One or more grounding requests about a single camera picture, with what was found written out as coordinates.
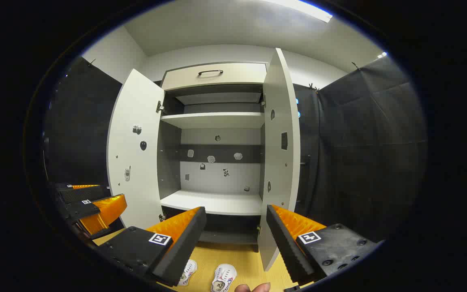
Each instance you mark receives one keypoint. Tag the white shoe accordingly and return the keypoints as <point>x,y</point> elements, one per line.
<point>188,272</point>
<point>223,278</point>

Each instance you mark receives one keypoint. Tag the white shoe cabinet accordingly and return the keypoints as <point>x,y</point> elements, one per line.
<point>217,178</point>

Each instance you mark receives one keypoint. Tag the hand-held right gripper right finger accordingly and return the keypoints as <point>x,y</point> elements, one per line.
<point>286,247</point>

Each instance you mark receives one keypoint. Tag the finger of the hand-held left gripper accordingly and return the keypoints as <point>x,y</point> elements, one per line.
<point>81,210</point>
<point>83,194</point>

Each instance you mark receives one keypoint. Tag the white cabinet drawer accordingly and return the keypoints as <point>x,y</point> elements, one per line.
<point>237,75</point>

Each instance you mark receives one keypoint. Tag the white cabinet door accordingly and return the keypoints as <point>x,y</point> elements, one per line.
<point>280,170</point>
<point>134,154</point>

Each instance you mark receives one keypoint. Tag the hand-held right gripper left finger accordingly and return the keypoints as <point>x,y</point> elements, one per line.
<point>181,251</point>

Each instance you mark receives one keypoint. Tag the black backdrop cloth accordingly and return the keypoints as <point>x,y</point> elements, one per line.
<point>359,162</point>

